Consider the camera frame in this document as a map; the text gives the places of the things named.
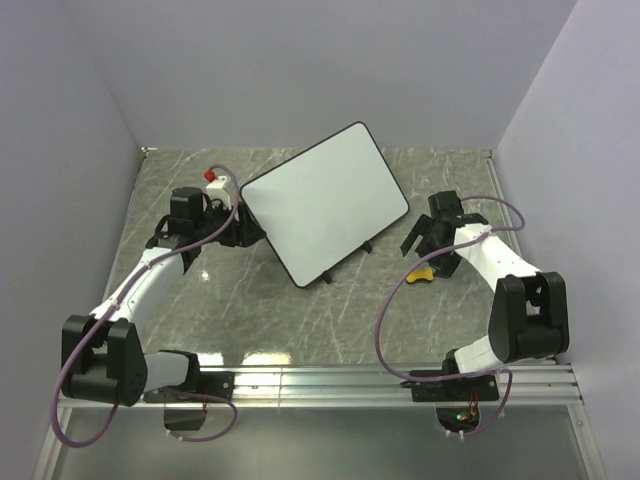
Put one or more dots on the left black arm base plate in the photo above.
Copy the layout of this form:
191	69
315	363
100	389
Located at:
198	388

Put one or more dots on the aluminium mounting rail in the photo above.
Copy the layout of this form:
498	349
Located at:
352	386

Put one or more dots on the white whiteboard black frame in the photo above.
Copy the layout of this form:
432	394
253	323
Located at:
326	202

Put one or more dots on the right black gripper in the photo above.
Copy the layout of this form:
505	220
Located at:
445	265

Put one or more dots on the yellow bone-shaped eraser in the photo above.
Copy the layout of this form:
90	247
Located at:
422	275

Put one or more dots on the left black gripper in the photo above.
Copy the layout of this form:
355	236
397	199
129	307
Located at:
242	233

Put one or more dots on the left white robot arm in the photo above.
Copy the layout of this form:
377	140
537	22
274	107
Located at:
102	356

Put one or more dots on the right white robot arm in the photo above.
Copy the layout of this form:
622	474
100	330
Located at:
476	357

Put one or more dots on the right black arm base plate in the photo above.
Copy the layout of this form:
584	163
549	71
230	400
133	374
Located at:
482	388

